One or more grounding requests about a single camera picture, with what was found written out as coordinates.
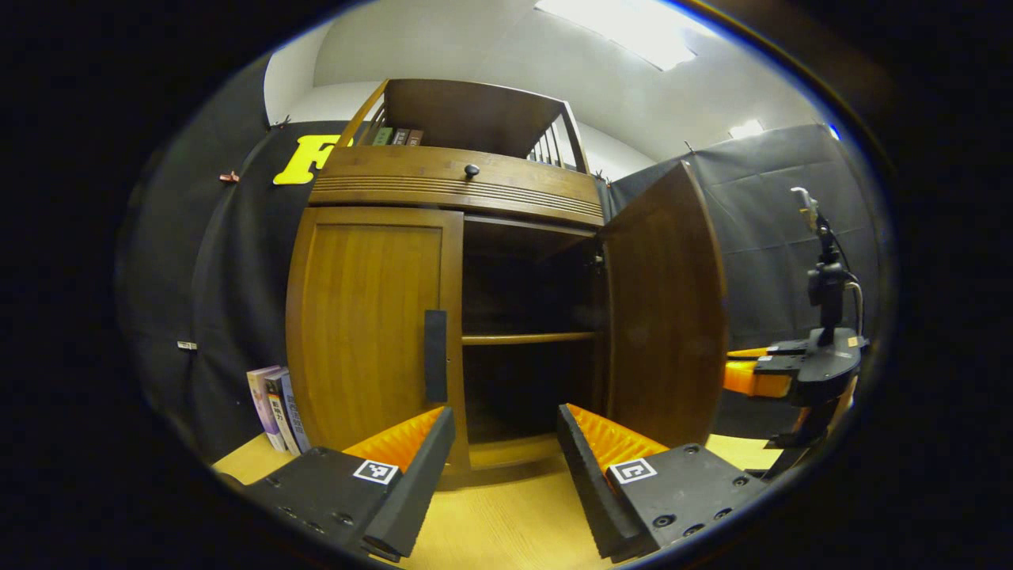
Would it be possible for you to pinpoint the large ceiling light panel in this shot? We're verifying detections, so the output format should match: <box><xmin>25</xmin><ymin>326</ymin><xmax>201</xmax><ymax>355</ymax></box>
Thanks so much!
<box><xmin>534</xmin><ymin>0</ymin><xmax>717</xmax><ymax>72</ymax></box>

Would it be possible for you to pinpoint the wooden double-door shoe cabinet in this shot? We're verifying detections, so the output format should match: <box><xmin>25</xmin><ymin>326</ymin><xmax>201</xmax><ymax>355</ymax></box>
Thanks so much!
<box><xmin>285</xmin><ymin>78</ymin><xmax>729</xmax><ymax>476</ymax></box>

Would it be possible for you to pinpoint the blue book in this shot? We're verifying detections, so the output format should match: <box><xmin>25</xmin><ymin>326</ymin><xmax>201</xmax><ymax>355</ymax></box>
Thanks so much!
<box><xmin>281</xmin><ymin>372</ymin><xmax>312</xmax><ymax>453</ymax></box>

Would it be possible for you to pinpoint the black backdrop cloth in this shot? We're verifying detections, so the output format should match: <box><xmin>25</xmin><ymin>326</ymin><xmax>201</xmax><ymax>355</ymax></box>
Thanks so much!
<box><xmin>119</xmin><ymin>67</ymin><xmax>883</xmax><ymax>464</ymax></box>

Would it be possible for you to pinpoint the wooden shoe cabinet door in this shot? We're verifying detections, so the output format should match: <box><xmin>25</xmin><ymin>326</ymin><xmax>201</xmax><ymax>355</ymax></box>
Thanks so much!
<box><xmin>599</xmin><ymin>161</ymin><xmax>729</xmax><ymax>449</ymax></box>
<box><xmin>286</xmin><ymin>206</ymin><xmax>469</xmax><ymax>469</ymax></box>

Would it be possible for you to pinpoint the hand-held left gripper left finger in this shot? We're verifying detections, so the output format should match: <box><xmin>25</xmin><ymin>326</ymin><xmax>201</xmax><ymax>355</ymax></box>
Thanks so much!
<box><xmin>236</xmin><ymin>406</ymin><xmax>458</xmax><ymax>560</ymax></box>

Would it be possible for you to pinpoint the pale purple book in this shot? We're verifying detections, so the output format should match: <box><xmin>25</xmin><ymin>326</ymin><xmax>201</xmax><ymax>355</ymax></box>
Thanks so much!
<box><xmin>247</xmin><ymin>366</ymin><xmax>287</xmax><ymax>452</ymax></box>

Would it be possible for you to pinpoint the black door handle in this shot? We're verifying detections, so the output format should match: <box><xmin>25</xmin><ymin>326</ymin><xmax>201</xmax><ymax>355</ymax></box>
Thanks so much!
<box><xmin>424</xmin><ymin>310</ymin><xmax>449</xmax><ymax>404</ymax></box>

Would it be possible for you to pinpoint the wooden inner cabinet shelf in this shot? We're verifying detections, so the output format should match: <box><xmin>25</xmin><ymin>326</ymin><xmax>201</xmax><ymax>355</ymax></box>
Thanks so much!
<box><xmin>462</xmin><ymin>331</ymin><xmax>600</xmax><ymax>346</ymax></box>

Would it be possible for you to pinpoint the wooden cabinet drawer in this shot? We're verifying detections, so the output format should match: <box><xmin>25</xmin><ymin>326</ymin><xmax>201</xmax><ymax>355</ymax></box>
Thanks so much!
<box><xmin>309</xmin><ymin>145</ymin><xmax>606</xmax><ymax>229</ymax></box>

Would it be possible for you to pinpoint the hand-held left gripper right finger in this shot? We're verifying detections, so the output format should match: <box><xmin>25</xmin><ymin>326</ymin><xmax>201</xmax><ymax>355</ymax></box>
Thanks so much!
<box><xmin>556</xmin><ymin>403</ymin><xmax>774</xmax><ymax>563</ymax></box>

